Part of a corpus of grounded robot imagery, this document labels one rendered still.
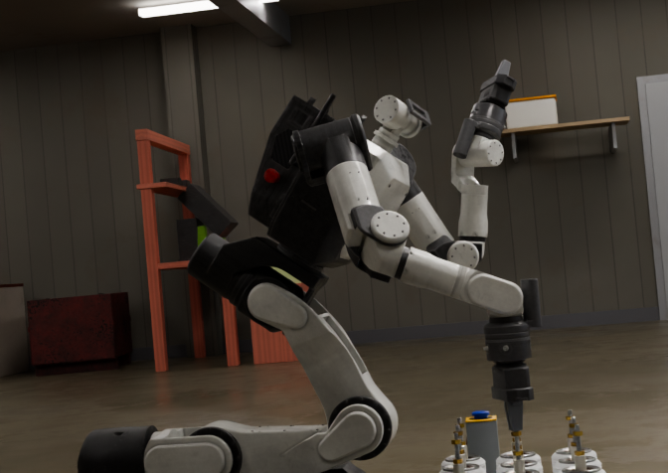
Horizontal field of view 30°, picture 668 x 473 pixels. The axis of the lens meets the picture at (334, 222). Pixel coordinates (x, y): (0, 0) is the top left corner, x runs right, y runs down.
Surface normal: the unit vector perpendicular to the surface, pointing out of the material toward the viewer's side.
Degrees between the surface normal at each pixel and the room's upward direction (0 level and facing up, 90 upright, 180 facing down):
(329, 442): 90
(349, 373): 90
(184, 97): 90
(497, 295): 90
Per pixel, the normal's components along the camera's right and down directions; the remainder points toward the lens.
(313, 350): 0.00, 0.37
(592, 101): -0.17, -0.03
